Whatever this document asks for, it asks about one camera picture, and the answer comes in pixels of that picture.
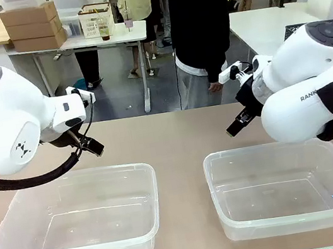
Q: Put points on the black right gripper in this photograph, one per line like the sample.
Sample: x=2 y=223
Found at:
x=250 y=99

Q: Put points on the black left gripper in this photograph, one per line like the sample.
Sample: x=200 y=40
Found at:
x=63 y=141

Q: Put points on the clear plastic bin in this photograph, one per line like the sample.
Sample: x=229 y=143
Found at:
x=72 y=210
x=291 y=180

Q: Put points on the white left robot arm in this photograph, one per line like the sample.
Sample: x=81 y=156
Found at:
x=2 y=120

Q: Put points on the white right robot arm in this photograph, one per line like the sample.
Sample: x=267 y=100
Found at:
x=296 y=115

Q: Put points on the white lattice storage basket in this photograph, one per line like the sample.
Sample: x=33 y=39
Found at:
x=90 y=25

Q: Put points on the person's left hand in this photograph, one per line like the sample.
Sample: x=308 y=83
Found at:
x=215 y=87

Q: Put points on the person in white coat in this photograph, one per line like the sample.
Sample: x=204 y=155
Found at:
x=87 y=64

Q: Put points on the plain white side table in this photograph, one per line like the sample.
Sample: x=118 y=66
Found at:
x=265 y=25

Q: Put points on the iced coffee cup with straw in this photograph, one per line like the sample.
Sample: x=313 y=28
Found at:
x=104 y=31

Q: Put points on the brown cardboard box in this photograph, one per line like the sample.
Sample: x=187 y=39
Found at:
x=32 y=29
x=28 y=15
x=38 y=43

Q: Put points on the white table with metal legs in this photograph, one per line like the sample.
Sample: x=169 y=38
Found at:
x=125 y=32

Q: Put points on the person in black sweater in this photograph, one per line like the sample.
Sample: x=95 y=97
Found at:
x=199 y=13

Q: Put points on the clear plastic drawer box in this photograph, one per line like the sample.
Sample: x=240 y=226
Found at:
x=70 y=24

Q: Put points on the clear cup with purple drink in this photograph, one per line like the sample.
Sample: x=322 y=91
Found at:
x=128 y=22

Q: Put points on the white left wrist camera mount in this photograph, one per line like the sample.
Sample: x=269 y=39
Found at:
x=85 y=96

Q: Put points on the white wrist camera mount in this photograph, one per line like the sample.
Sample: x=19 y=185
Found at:
x=85 y=96
x=228 y=72

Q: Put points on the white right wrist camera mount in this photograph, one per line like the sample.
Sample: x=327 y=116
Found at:
x=228 y=72

